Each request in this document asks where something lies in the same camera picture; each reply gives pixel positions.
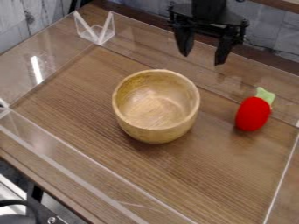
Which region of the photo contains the red plush fruit green leaf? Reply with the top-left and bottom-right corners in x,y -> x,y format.
235,87 -> 276,131

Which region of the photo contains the light wooden bowl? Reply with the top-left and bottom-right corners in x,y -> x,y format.
112,69 -> 201,144

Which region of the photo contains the clear acrylic tray wall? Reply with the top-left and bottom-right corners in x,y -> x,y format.
0,8 -> 299,224

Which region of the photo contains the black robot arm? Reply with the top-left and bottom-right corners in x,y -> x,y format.
167,0 -> 249,67

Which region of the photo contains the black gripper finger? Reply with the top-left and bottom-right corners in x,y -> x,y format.
213,35 -> 235,66
172,24 -> 195,57

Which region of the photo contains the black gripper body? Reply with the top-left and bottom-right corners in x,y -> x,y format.
167,2 -> 248,44

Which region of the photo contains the black cable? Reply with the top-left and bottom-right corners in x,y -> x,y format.
0,199 -> 42,224

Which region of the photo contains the black metal table frame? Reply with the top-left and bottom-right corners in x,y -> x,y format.
26,183 -> 69,224

